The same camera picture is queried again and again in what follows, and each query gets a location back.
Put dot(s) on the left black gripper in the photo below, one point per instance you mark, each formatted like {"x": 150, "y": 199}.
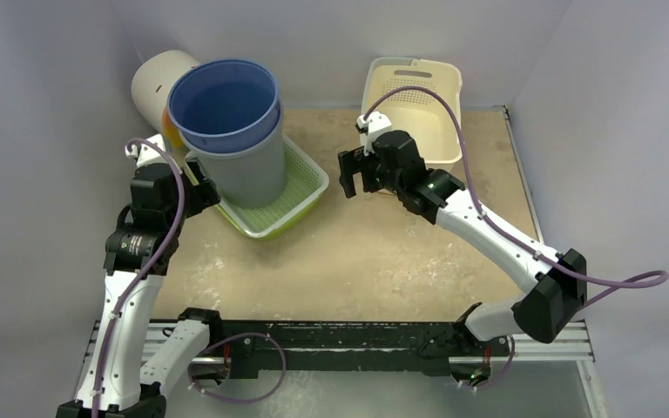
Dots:
{"x": 203, "y": 194}

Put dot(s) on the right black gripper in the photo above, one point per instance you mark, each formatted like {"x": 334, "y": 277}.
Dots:
{"x": 361, "y": 172}

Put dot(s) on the cream plastic basket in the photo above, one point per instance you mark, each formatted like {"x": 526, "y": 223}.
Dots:
{"x": 416, "y": 112}

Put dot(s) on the grey plastic bucket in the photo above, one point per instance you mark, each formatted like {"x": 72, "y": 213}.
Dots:
{"x": 250, "y": 178}

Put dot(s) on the blue plastic bucket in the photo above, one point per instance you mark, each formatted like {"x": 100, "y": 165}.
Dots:
{"x": 225, "y": 106}

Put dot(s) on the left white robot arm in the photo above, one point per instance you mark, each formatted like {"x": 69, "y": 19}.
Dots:
{"x": 137, "y": 257}

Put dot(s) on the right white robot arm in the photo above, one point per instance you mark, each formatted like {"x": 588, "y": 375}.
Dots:
{"x": 551, "y": 296}

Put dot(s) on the white perforated tray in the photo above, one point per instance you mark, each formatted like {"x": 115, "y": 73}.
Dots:
{"x": 306, "y": 181}

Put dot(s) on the green plastic tray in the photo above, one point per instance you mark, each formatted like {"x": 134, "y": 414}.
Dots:
{"x": 264, "y": 191}

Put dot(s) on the white cylindrical drawer cabinet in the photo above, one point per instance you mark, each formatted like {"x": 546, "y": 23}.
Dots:
{"x": 150, "y": 89}

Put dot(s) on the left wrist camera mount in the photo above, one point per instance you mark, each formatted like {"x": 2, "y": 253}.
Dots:
{"x": 151, "y": 151}

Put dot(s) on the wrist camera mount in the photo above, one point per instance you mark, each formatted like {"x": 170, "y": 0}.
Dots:
{"x": 151, "y": 151}
{"x": 370, "y": 128}

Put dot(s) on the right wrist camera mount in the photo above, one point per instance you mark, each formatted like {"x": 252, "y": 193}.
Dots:
{"x": 370, "y": 128}

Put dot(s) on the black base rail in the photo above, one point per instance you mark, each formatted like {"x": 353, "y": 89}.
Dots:
{"x": 430, "y": 348}

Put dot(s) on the aluminium frame rail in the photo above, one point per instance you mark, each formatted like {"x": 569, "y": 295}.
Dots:
{"x": 573, "y": 344}

